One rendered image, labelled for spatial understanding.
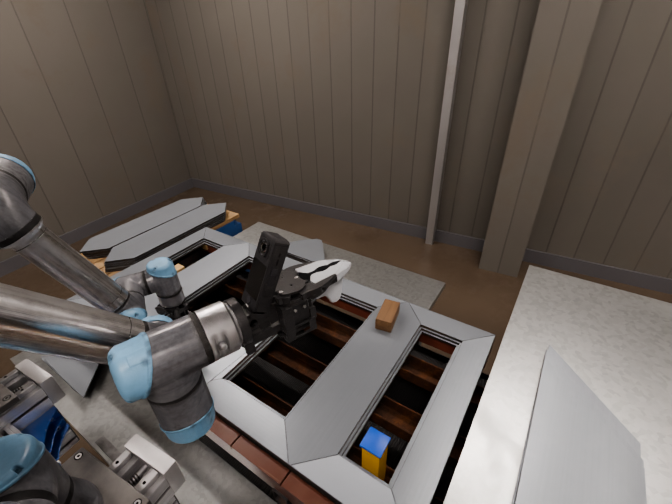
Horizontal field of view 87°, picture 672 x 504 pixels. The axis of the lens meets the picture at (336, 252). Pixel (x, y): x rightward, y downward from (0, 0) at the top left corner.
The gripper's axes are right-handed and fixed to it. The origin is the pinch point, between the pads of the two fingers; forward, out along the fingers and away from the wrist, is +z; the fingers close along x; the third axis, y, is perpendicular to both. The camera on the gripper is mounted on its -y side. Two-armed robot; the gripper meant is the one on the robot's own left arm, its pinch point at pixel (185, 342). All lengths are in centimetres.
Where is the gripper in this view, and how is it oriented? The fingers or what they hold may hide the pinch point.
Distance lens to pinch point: 141.8
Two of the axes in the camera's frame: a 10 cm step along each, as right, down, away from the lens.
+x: 5.5, -4.7, 6.9
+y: 8.3, 2.8, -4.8
